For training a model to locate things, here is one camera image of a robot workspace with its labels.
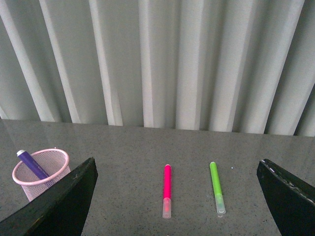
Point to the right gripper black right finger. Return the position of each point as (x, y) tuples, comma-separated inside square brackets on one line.
[(290, 200)]

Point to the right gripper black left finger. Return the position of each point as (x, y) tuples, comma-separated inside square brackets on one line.
[(61, 210)]

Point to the purple highlighter pen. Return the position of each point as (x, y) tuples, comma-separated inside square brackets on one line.
[(30, 162)]

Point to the pink highlighter pen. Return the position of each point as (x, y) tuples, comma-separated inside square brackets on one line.
[(166, 210)]

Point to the pink mesh pen cup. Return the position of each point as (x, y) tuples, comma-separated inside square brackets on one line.
[(53, 162)]

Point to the green highlighter pen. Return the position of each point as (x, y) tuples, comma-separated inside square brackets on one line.
[(217, 189)]

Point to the white pleated curtain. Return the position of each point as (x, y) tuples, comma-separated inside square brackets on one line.
[(220, 65)]

